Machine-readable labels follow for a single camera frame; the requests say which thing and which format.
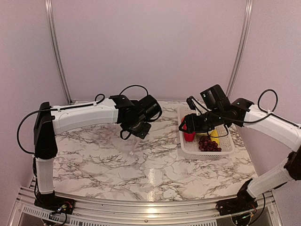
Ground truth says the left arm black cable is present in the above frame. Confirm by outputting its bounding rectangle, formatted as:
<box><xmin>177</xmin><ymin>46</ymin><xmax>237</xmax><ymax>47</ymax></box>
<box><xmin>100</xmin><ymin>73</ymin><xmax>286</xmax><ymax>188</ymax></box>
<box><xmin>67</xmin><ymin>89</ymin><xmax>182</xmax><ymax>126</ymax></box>
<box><xmin>16</xmin><ymin>85</ymin><xmax>149</xmax><ymax>155</ymax></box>

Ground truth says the white plastic basket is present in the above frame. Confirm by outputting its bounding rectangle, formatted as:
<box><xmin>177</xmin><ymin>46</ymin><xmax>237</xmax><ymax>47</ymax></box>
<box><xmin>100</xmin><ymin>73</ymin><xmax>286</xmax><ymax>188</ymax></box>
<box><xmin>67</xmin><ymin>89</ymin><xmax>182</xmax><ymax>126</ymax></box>
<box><xmin>177</xmin><ymin>107</ymin><xmax>236</xmax><ymax>161</ymax></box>

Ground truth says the purple grape bunch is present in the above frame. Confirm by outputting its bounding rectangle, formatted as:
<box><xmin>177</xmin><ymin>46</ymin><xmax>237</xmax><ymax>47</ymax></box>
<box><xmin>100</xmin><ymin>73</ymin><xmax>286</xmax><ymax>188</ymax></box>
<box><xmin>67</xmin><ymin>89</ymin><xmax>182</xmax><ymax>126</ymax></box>
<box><xmin>198</xmin><ymin>136</ymin><xmax>222</xmax><ymax>152</ymax></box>

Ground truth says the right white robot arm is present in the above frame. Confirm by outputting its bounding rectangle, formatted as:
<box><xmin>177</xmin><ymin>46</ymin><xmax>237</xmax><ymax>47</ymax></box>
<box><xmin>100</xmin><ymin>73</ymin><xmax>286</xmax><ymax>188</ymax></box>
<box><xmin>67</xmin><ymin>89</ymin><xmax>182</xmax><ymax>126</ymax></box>
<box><xmin>179</xmin><ymin>98</ymin><xmax>301</xmax><ymax>216</ymax></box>

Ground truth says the front aluminium rail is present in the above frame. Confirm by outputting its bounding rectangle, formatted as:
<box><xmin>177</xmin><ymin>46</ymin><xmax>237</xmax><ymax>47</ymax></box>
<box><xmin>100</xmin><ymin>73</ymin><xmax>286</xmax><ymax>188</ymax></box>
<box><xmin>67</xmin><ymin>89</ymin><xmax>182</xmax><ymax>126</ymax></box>
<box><xmin>8</xmin><ymin>187</ymin><xmax>283</xmax><ymax>226</ymax></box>

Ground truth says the right aluminium frame post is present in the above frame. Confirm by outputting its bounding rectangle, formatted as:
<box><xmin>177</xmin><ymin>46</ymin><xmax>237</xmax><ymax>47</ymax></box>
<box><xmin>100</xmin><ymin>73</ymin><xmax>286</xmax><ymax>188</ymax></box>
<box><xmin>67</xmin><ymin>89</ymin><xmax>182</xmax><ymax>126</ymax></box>
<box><xmin>226</xmin><ymin>0</ymin><xmax>254</xmax><ymax>97</ymax></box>

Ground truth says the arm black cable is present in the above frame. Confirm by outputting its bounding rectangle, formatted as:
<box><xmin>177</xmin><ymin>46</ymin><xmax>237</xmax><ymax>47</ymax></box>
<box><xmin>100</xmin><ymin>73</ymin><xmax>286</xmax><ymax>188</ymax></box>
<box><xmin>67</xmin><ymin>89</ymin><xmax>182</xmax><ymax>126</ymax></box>
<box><xmin>16</xmin><ymin>85</ymin><xmax>149</xmax><ymax>155</ymax></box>
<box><xmin>223</xmin><ymin>89</ymin><xmax>301</xmax><ymax>137</ymax></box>

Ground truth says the left aluminium frame post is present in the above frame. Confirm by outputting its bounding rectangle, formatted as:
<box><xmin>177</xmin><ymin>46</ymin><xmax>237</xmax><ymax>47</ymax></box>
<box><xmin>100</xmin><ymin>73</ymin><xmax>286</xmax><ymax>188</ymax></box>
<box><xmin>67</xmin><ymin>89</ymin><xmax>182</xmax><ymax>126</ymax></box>
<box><xmin>45</xmin><ymin>0</ymin><xmax>72</xmax><ymax>104</ymax></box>

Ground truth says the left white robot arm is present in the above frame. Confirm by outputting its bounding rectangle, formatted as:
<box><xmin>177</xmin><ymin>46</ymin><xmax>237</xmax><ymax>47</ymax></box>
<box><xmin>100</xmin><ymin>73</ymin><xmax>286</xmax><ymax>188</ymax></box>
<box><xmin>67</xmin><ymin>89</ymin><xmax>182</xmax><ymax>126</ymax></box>
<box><xmin>33</xmin><ymin>94</ymin><xmax>161</xmax><ymax>212</ymax></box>

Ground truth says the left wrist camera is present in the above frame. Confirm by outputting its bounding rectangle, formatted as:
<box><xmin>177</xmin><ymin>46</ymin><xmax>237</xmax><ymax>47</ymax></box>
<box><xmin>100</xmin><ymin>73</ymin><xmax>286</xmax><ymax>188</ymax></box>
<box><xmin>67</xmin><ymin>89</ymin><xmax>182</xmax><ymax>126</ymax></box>
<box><xmin>137</xmin><ymin>95</ymin><xmax>162</xmax><ymax>122</ymax></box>

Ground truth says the clear zip top bag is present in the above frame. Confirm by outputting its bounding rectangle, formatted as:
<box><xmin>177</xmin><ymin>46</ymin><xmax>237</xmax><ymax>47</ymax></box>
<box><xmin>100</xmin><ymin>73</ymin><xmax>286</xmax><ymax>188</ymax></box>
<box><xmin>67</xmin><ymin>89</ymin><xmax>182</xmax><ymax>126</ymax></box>
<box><xmin>116</xmin><ymin>137</ymin><xmax>139</xmax><ymax>155</ymax></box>

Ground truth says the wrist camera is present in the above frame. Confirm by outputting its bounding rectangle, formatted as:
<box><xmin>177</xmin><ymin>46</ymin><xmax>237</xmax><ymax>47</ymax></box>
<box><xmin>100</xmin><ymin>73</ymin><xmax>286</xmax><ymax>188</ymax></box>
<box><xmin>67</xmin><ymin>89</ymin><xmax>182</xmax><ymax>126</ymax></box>
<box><xmin>137</xmin><ymin>95</ymin><xmax>162</xmax><ymax>122</ymax></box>
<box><xmin>186</xmin><ymin>84</ymin><xmax>230</xmax><ymax>111</ymax></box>

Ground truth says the aluminium frame post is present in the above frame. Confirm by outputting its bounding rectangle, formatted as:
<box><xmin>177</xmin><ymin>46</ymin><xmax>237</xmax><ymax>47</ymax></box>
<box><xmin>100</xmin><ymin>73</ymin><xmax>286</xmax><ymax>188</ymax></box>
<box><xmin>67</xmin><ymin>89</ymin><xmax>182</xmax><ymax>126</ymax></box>
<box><xmin>45</xmin><ymin>0</ymin><xmax>72</xmax><ymax>104</ymax></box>
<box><xmin>226</xmin><ymin>0</ymin><xmax>254</xmax><ymax>97</ymax></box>

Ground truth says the red bell pepper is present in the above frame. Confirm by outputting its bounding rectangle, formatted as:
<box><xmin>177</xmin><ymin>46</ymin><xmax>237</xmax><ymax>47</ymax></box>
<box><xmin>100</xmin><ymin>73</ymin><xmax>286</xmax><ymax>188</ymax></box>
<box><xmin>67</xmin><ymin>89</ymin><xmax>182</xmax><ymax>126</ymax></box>
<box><xmin>182</xmin><ymin>117</ymin><xmax>195</xmax><ymax>142</ymax></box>

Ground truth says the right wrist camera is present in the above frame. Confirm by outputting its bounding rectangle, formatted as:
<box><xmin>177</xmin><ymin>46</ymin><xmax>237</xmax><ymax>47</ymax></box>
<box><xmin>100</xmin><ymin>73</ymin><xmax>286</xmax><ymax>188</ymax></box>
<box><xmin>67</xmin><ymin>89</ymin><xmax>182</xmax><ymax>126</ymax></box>
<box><xmin>186</xmin><ymin>84</ymin><xmax>230</xmax><ymax>111</ymax></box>

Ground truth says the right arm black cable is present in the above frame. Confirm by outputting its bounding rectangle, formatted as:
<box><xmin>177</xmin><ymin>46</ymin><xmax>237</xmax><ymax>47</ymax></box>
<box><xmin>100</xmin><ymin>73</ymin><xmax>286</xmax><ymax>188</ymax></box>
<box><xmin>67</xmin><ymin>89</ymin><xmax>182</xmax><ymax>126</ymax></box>
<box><xmin>223</xmin><ymin>89</ymin><xmax>301</xmax><ymax>137</ymax></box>

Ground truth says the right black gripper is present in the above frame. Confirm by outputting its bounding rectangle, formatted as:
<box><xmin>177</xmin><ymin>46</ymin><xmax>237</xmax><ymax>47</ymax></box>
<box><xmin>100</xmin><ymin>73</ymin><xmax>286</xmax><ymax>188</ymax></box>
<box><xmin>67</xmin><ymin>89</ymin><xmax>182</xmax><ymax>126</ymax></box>
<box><xmin>178</xmin><ymin>107</ymin><xmax>224</xmax><ymax>134</ymax></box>

